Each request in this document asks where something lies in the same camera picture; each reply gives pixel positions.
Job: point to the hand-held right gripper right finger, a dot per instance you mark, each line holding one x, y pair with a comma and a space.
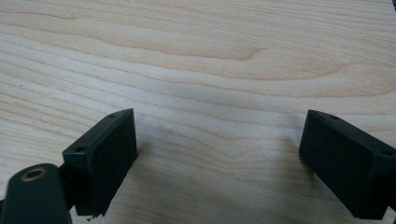
339, 165

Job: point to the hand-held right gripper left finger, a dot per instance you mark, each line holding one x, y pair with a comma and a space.
106, 161

